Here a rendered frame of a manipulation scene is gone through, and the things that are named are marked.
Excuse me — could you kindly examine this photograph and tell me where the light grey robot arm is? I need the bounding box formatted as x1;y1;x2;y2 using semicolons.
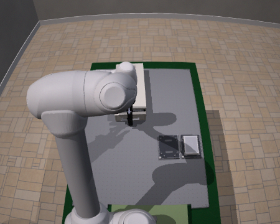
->
26;62;157;224

